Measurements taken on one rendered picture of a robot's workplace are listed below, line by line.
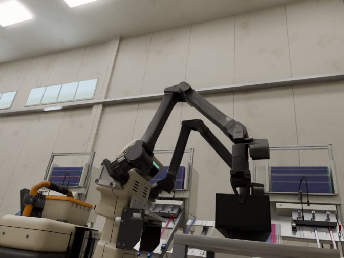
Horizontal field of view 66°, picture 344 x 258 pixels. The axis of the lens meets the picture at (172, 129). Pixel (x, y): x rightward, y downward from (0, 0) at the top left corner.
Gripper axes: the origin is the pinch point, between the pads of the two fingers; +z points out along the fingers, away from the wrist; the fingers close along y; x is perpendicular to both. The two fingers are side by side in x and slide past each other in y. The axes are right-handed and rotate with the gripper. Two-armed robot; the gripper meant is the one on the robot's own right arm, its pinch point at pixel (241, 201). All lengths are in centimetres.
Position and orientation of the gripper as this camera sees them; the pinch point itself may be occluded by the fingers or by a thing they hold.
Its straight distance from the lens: 93.0
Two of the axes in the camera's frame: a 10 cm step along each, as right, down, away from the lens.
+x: -9.6, 0.4, 2.7
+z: -0.9, 8.9, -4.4
